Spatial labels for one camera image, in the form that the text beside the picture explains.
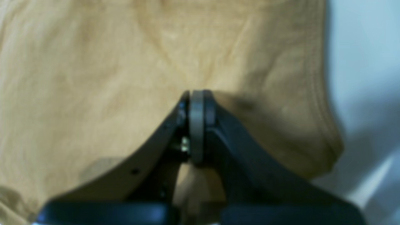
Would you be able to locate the brown t-shirt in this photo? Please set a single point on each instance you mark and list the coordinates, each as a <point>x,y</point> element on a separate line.
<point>85,82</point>

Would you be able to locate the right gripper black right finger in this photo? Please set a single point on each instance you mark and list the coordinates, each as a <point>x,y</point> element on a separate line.
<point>258,189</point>

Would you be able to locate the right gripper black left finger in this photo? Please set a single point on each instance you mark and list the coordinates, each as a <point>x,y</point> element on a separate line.
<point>140,190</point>

